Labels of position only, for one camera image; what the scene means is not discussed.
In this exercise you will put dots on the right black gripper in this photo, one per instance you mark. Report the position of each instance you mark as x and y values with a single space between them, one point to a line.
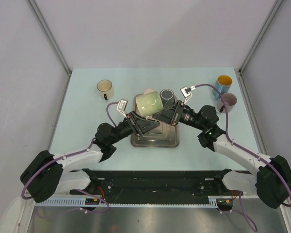
169 116

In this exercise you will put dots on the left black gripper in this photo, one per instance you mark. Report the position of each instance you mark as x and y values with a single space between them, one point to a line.
140 126

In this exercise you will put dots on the green mug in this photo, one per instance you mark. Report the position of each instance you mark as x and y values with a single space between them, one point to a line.
149 104

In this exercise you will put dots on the cream mug black handle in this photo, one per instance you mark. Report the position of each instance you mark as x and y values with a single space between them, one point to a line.
105 89

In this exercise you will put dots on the purple mug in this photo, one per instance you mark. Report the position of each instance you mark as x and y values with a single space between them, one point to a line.
226 103

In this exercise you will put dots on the blue butterfly mug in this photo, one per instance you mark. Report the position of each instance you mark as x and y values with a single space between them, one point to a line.
222 85

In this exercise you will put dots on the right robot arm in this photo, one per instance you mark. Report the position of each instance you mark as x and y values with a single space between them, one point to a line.
269 178

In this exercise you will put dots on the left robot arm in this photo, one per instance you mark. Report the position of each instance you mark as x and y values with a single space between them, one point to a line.
48 173

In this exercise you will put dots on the dark grey mug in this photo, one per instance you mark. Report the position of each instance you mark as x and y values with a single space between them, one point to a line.
168 98

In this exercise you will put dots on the pink orange mug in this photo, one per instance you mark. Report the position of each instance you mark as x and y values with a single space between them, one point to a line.
148 91

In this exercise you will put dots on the steel tray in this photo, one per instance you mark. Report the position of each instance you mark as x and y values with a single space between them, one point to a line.
164 136

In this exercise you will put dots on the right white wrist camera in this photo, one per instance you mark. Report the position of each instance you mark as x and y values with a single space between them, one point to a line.
187 93

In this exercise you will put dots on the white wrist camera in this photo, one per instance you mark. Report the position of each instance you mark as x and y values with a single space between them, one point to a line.
121 107
187 93

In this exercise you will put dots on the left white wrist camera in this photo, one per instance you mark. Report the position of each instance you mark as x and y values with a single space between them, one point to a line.
121 107

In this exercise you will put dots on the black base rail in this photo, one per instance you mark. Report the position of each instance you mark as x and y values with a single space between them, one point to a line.
156 186

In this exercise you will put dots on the right aluminium frame post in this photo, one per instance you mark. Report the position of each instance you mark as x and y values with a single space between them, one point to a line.
262 32

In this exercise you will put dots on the aluminium frame post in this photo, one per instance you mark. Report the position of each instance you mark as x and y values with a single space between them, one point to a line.
49 35
262 32

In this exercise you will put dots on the white slotted cable duct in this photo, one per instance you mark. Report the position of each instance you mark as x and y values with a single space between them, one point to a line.
82 201

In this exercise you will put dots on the left aluminium frame post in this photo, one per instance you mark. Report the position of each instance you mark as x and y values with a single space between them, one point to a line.
49 35

